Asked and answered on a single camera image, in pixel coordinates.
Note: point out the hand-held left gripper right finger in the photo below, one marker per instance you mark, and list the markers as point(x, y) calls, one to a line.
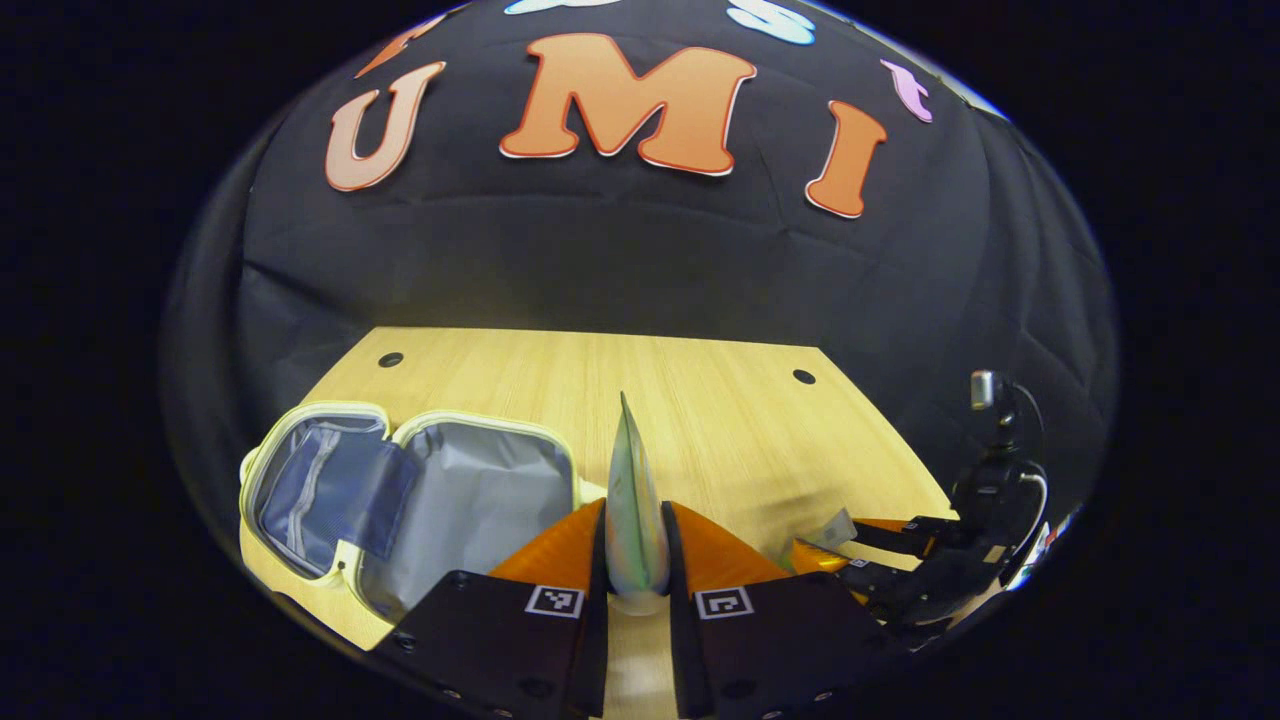
point(678, 620)

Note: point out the pale yellow suitcase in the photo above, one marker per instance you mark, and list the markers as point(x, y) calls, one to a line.
point(480, 500)

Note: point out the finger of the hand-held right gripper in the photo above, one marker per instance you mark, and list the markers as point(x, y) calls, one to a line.
point(915, 535)
point(880, 580)

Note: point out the small grey skincare tube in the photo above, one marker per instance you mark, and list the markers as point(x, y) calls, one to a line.
point(835, 530)

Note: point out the large green white skincare tube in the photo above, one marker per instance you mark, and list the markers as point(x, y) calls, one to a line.
point(635, 520)

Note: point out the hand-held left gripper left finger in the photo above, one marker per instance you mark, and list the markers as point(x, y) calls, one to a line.
point(597, 620)

